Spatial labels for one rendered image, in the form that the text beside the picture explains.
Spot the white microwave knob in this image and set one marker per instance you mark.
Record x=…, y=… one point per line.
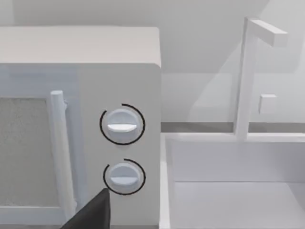
x=122, y=124
x=124, y=177

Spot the tall white tap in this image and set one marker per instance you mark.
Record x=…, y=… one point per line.
x=247, y=78

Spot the pale microwave oven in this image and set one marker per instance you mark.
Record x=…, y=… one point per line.
x=133, y=83

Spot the microwave door with window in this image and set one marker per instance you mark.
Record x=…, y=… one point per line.
x=28, y=148

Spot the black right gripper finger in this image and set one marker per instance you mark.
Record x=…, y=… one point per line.
x=95, y=212

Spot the white sink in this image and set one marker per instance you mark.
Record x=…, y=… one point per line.
x=233, y=181

